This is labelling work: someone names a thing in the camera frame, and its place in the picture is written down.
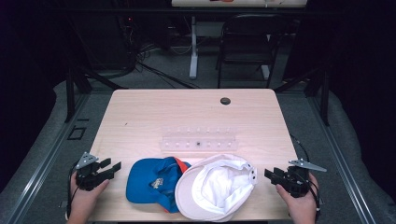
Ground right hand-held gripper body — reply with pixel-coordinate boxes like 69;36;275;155
279;158;328;199

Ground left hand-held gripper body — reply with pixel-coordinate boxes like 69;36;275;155
74;151;110;191

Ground blue and orange cap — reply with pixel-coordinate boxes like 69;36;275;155
125;156;192;214

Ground white cap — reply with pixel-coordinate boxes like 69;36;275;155
174;153;259;223

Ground person's left hand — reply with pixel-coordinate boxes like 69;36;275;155
68;171;110;218

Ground person's right hand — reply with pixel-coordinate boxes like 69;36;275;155
275;172;320;219

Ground white desk leg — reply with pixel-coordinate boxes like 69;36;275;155
189;15;200;80

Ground black folding chair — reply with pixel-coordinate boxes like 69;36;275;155
216;13;301;90

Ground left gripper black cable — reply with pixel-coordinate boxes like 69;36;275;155
65;162;80;220

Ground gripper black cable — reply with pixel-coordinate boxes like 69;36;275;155
290;133;322;217
65;162;80;220

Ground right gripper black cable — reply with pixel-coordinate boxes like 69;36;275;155
290;133;322;217

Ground aluminium floor rail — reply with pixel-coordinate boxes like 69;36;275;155
306;92;378;224
3;92;92;224

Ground black frame stand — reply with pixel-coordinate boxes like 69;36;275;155
64;65;129;124
274;66;332;127

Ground black floor cables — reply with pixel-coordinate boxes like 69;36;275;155
135;60;200;90

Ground black horizontal frame bar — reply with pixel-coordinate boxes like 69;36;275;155
60;7;396;17

